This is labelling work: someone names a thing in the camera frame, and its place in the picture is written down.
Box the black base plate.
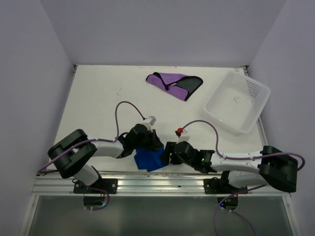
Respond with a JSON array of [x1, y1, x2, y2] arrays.
[[203, 177, 248, 194], [72, 178, 118, 194]]

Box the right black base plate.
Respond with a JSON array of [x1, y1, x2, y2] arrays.
[[203, 177, 248, 194]]

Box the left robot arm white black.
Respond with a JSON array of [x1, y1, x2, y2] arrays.
[[48, 124, 168, 193]]

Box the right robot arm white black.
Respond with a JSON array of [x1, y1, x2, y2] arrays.
[[160, 142, 298, 193]]

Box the blue towel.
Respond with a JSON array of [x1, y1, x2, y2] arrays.
[[134, 138, 167, 172]]

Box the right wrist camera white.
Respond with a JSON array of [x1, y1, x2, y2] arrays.
[[175, 128, 190, 143]]

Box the purple towel black trim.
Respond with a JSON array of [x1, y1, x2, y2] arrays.
[[146, 72, 203, 101]]

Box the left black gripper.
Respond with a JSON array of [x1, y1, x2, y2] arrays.
[[133, 128, 163, 150]]

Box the white plastic basket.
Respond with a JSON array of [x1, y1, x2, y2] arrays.
[[203, 71, 271, 134]]

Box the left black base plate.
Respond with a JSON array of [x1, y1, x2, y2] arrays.
[[72, 178, 118, 194]]

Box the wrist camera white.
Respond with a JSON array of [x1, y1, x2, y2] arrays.
[[175, 128, 190, 143], [141, 116, 156, 131]]

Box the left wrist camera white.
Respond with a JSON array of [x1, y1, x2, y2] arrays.
[[141, 116, 156, 131]]

